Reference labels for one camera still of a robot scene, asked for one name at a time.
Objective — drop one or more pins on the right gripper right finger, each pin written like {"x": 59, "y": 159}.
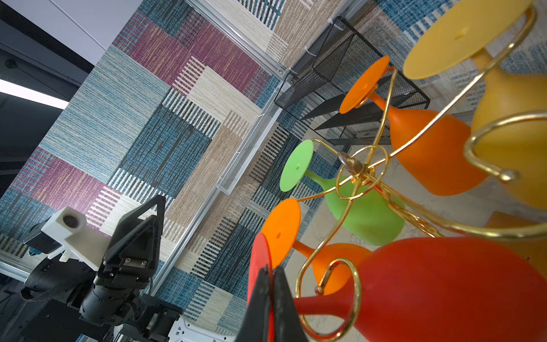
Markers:
{"x": 286, "y": 323}

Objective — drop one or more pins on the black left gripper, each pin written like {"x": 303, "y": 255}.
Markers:
{"x": 133, "y": 254}

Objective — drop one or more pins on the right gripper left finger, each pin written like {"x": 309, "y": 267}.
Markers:
{"x": 258, "y": 321}

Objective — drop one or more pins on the red wine glass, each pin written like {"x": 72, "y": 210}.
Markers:
{"x": 434, "y": 289}

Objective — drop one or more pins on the yellow wine glass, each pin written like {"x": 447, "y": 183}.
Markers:
{"x": 464, "y": 32}

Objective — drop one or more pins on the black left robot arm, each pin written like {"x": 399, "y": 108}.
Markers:
{"x": 141, "y": 316}

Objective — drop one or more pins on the front orange wine glass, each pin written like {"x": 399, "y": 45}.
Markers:
{"x": 281, "y": 229}

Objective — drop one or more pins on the orange wine glass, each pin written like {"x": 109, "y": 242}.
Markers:
{"x": 281, "y": 229}
{"x": 436, "y": 159}

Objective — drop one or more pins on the green wine glass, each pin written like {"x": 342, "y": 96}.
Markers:
{"x": 369, "y": 218}

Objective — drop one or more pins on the back orange wine glass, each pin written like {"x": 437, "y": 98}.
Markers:
{"x": 436, "y": 159}

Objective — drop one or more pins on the orange wooden rack base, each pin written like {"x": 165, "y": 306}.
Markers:
{"x": 532, "y": 250}

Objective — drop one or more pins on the curved ceiling light strip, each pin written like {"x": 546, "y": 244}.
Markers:
{"x": 31, "y": 95}

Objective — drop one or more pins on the white mesh wall basket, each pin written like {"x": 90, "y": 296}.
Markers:
{"x": 250, "y": 145}

